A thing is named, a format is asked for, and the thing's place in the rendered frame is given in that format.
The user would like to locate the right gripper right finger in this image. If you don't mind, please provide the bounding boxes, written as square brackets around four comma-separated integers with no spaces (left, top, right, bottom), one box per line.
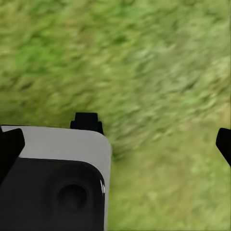
[216,128,231,166]

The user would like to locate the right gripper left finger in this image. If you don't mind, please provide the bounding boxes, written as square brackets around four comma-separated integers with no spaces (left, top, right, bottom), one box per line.
[0,128,25,186]

